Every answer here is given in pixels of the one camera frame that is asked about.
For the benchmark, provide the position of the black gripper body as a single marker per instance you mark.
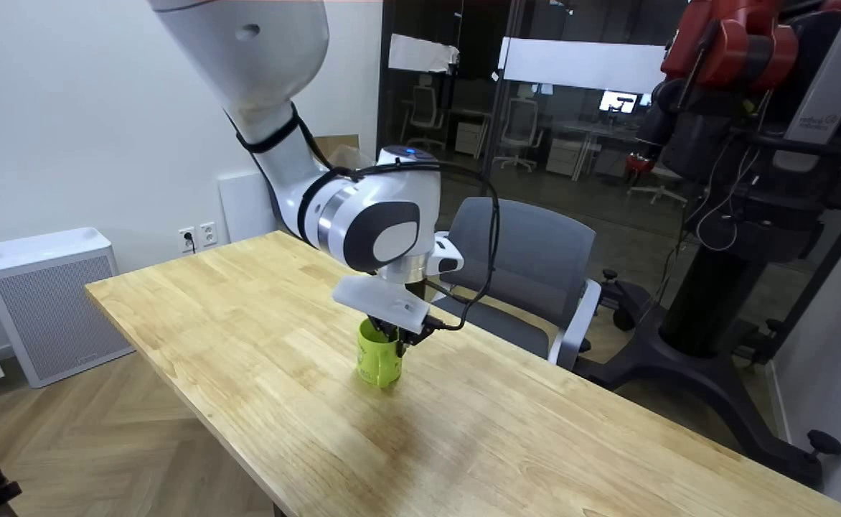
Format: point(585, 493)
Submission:
point(418, 332)

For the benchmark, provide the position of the yellow-green mug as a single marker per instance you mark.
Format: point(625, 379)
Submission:
point(376, 369)

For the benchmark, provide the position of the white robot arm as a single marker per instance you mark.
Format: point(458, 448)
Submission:
point(276, 58)

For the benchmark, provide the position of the grey office chair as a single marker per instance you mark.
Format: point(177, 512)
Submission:
point(521, 263)

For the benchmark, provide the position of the background office chair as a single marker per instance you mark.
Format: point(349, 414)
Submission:
point(422, 109)

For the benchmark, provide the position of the small white glass sign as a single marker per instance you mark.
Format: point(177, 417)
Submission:
point(422, 53)

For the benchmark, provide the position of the red background chair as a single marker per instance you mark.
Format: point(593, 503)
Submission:
point(653, 176)

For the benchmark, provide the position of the lit background monitor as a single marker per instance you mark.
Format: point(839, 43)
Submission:
point(618, 102)

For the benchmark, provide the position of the wide white glass sign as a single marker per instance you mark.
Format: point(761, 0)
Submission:
point(582, 64)

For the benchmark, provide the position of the white air purifier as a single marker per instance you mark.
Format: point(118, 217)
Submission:
point(49, 305)

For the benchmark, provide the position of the red humanoid robot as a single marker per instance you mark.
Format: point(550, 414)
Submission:
point(737, 46)

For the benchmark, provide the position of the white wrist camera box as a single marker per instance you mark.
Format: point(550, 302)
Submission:
point(381, 302)

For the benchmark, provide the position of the white wall outlet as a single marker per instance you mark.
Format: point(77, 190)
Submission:
point(197, 236)

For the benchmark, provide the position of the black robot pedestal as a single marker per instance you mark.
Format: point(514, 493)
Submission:
point(717, 305)

